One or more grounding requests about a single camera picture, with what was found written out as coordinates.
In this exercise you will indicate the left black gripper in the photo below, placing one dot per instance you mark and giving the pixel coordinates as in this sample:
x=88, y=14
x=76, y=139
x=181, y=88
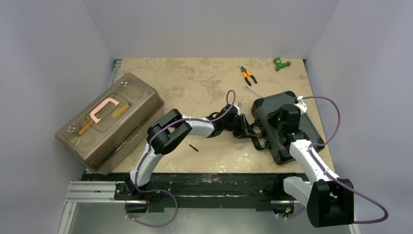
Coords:
x=243, y=126

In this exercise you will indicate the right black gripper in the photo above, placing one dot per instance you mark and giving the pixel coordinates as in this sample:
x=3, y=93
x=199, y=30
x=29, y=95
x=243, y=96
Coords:
x=281, y=140

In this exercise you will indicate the black foam-lined poker case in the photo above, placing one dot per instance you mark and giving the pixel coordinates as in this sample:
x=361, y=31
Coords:
x=262, y=107

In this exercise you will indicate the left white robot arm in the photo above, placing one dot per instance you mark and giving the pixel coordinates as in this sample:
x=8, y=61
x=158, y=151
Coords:
x=167, y=133

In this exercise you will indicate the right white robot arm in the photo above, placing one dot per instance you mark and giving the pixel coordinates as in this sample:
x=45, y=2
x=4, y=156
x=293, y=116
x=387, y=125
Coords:
x=327, y=198

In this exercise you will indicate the silver wrench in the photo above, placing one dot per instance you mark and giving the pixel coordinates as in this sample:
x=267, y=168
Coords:
x=251, y=91

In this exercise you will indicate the orange black pliers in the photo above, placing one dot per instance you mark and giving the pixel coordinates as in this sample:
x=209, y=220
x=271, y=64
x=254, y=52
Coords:
x=246, y=74

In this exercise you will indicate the small black screwdriver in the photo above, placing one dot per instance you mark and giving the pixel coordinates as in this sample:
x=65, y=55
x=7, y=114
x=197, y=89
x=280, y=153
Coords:
x=191, y=146

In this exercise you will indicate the green plastic toy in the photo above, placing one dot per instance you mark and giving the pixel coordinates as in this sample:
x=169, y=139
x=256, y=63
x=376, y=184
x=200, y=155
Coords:
x=279, y=64

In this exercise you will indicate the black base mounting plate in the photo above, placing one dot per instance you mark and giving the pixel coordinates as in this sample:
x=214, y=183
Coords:
x=258, y=191

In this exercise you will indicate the translucent brown tool box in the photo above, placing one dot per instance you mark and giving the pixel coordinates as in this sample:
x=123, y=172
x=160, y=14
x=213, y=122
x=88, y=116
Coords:
x=110, y=127

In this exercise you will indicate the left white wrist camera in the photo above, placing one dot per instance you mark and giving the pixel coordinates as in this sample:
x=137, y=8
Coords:
x=238, y=106

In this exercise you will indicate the aluminium frame rail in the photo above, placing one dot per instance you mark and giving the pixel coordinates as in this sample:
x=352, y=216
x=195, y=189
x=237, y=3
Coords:
x=88, y=192

